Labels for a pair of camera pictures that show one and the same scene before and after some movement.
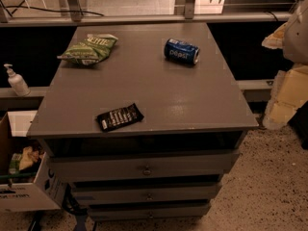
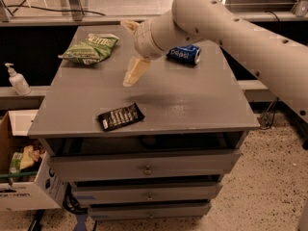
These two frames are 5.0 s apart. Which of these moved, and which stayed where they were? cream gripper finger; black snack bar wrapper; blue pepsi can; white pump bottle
Moved: cream gripper finger
Stayed: black snack bar wrapper; white pump bottle; blue pepsi can
